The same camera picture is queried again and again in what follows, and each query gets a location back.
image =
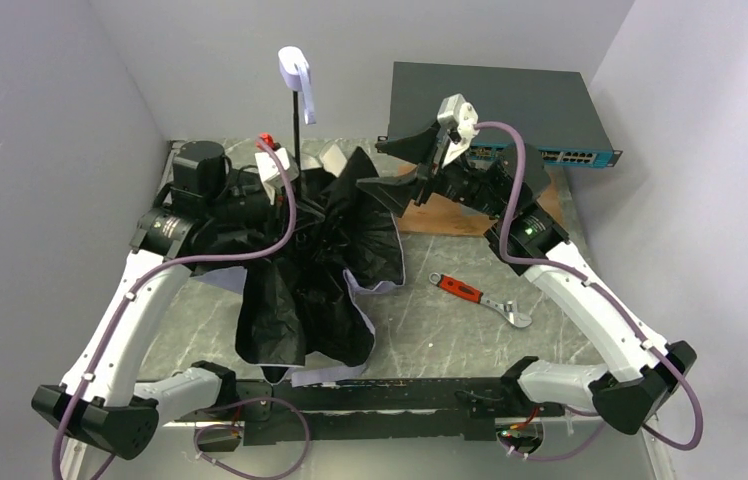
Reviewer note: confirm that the red handled adjustable wrench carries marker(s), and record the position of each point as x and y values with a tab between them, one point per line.
508	310

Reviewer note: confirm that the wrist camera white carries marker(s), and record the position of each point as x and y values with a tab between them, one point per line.
271	158
457	119

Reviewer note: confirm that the wooden board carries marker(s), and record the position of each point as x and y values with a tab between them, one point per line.
440	216

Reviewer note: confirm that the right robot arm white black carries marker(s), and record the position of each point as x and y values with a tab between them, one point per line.
639	369

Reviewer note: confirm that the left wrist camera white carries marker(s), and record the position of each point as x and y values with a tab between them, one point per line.
271	158

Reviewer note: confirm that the mint green umbrella case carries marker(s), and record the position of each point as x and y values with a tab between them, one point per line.
330	158

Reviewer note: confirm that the lilac folding umbrella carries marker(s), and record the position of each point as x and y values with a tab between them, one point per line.
299	318

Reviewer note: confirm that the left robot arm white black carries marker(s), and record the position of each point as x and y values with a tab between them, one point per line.
99	400

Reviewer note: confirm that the aluminium rail frame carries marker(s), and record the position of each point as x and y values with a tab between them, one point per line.
346	231

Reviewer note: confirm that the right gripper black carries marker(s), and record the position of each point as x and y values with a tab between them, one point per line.
427	169

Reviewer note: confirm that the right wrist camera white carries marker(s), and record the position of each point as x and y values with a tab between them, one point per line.
457	119

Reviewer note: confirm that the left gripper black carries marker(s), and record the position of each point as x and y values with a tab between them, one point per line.
296	201

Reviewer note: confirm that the network switch blue front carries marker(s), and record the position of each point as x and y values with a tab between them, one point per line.
552	110

